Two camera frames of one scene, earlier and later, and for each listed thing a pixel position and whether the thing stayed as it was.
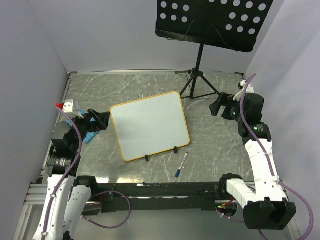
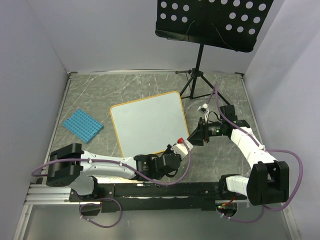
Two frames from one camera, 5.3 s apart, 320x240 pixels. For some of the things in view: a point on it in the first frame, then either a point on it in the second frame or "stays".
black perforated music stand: (232, 24) stays
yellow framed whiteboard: (149, 125) stays
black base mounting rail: (158, 197) stays
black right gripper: (225, 99) → (196, 137)
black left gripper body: (84, 125) → (169, 150)
